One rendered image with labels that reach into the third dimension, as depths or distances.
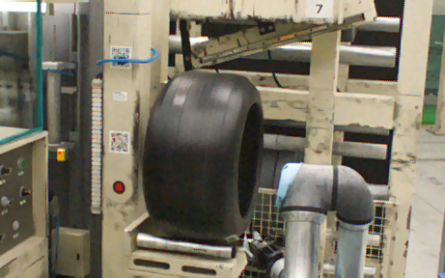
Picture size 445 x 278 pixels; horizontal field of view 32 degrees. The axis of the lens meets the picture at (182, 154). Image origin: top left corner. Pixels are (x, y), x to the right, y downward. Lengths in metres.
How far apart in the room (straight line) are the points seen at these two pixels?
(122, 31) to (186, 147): 0.48
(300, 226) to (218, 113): 0.60
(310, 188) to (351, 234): 0.17
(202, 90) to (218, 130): 0.17
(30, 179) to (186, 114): 0.58
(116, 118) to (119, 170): 0.18
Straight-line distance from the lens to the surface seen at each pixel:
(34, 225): 2.70
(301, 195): 1.94
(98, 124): 2.69
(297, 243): 1.94
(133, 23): 2.60
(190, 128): 2.39
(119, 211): 2.73
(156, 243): 2.62
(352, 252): 2.05
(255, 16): 2.75
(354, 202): 1.97
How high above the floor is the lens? 1.77
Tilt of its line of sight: 13 degrees down
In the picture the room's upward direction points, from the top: 2 degrees clockwise
